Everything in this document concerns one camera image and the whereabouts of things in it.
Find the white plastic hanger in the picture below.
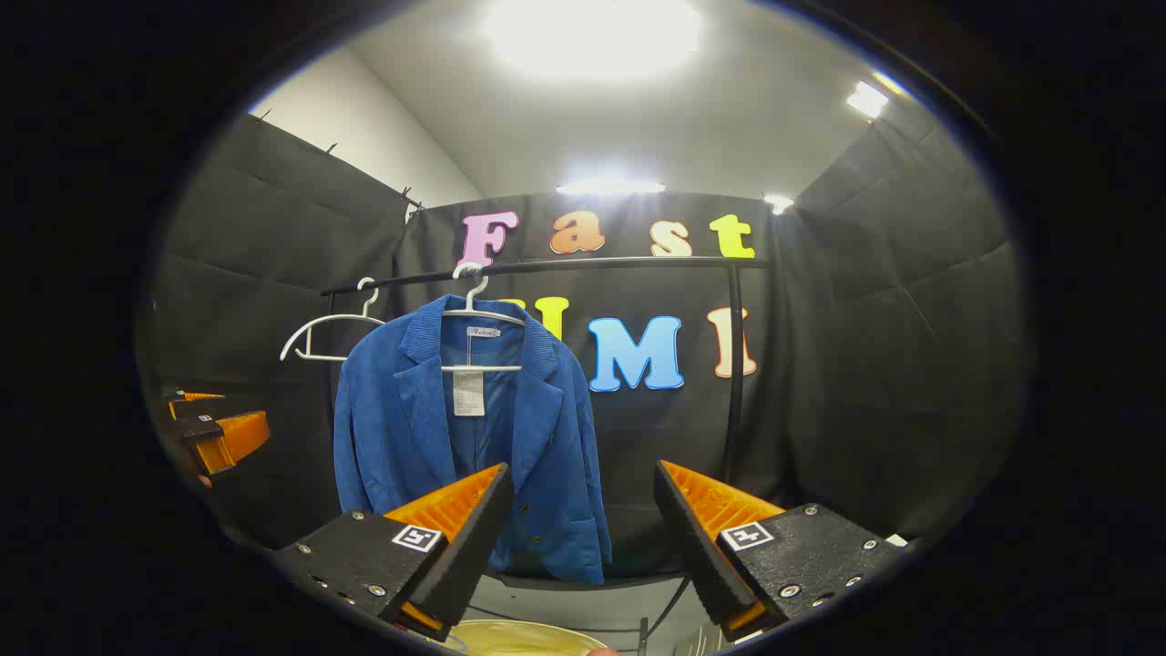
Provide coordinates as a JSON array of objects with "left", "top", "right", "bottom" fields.
[
  {"left": 441, "top": 262, "right": 527, "bottom": 374},
  {"left": 280, "top": 277, "right": 388, "bottom": 364}
]

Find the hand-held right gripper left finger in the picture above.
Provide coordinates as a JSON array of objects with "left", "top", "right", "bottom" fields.
[{"left": 273, "top": 462, "right": 517, "bottom": 641}]

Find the long ceiling light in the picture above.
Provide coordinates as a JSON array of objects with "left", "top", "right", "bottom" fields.
[{"left": 556, "top": 178, "right": 668, "bottom": 196}]

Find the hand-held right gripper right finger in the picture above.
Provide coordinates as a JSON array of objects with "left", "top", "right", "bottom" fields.
[{"left": 652, "top": 459, "right": 917, "bottom": 642}]

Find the large round ceiling light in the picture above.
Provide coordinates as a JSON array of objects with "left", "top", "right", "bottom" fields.
[{"left": 478, "top": 0, "right": 707, "bottom": 83}]

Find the blue corduroy jacket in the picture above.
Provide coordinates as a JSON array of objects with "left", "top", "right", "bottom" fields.
[{"left": 332, "top": 293, "right": 613, "bottom": 586}]

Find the black backdrop cloth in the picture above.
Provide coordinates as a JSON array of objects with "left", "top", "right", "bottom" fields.
[{"left": 137, "top": 114, "right": 1030, "bottom": 584}]

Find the white ribbed basket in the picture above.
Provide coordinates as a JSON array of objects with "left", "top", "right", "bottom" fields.
[{"left": 674, "top": 624, "right": 731, "bottom": 656}]

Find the black metal clothes rack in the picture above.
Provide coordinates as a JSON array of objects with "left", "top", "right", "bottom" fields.
[{"left": 319, "top": 257, "right": 771, "bottom": 639}]

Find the beige laundry hamper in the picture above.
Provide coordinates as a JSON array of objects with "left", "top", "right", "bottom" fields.
[{"left": 445, "top": 619, "right": 613, "bottom": 656}]

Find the square ceiling light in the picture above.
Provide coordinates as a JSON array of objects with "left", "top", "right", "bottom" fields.
[{"left": 845, "top": 80, "right": 890, "bottom": 119}]

